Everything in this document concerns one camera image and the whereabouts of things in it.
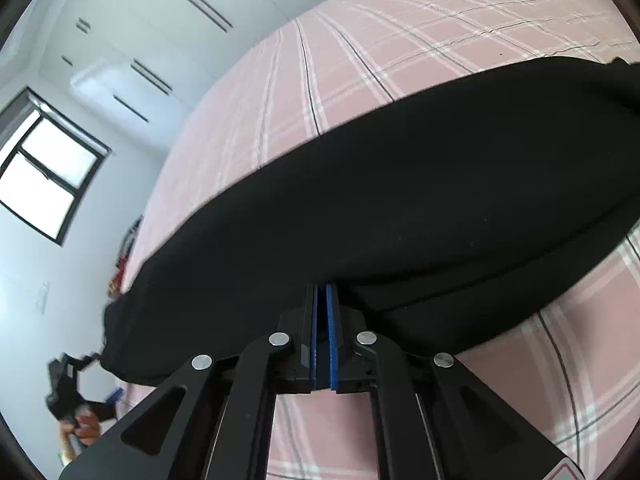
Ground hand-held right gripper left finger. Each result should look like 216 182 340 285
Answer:
59 284 319 480

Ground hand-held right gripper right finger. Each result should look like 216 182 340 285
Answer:
325 284 586 480

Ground black pants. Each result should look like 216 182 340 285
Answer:
102 55 640 386

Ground person's left hand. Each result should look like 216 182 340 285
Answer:
60 411 101 447

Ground red box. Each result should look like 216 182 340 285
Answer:
110 257 130 295

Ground black framed window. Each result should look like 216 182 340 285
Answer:
0 87 112 247

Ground pink plaid bed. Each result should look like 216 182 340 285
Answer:
107 0 640 480

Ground white wardrobe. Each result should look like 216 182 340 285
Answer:
40 0 416 151

